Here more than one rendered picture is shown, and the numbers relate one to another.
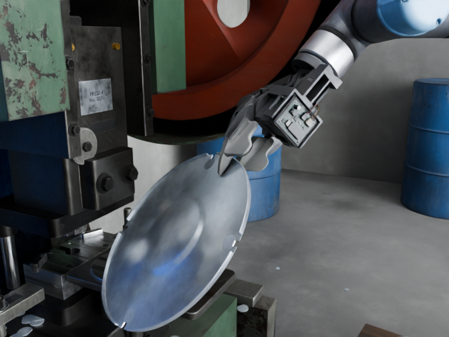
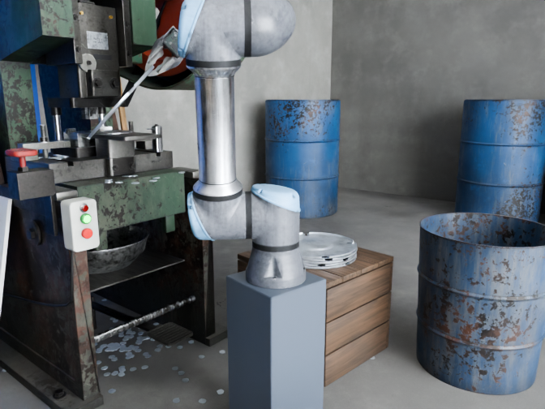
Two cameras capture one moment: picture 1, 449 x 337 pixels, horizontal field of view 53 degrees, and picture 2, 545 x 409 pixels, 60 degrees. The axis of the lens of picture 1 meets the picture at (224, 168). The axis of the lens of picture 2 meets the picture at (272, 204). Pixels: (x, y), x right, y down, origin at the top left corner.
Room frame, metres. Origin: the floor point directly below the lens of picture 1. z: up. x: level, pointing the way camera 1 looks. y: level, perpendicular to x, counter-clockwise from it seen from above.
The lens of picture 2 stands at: (-0.70, -0.67, 0.89)
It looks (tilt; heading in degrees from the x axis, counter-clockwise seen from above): 13 degrees down; 12
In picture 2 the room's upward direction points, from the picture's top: straight up
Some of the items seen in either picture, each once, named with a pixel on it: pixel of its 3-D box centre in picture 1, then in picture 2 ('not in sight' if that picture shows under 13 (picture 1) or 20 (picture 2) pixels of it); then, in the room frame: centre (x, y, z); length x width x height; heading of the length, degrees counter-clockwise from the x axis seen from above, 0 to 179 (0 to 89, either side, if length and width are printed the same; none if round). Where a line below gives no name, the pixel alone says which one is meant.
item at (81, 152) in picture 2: (73, 279); (91, 148); (0.76, 0.28, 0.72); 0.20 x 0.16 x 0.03; 153
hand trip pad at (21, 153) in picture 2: not in sight; (23, 164); (0.35, 0.22, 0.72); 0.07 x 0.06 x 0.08; 63
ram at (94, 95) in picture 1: (77, 111); (91, 50); (0.73, 0.24, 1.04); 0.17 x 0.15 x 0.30; 63
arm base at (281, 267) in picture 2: not in sight; (275, 258); (0.40, -0.44, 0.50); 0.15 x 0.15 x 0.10
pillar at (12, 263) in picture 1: (8, 249); (57, 124); (0.71, 0.37, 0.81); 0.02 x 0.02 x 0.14
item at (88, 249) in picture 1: (75, 262); (92, 138); (0.75, 0.27, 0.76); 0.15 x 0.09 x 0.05; 153
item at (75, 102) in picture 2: (66, 208); (87, 106); (0.75, 0.28, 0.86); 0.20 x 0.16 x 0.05; 153
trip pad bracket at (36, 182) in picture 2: not in sight; (34, 202); (0.37, 0.21, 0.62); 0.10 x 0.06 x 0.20; 153
